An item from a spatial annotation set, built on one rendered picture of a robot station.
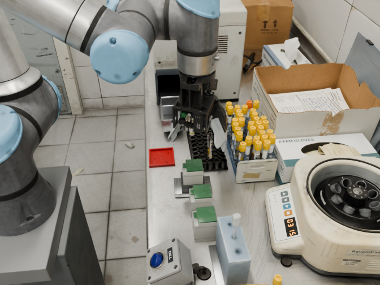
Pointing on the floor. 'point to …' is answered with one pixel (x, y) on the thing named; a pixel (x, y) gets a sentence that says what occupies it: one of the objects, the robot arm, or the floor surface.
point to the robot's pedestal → (74, 249)
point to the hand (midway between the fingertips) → (198, 142)
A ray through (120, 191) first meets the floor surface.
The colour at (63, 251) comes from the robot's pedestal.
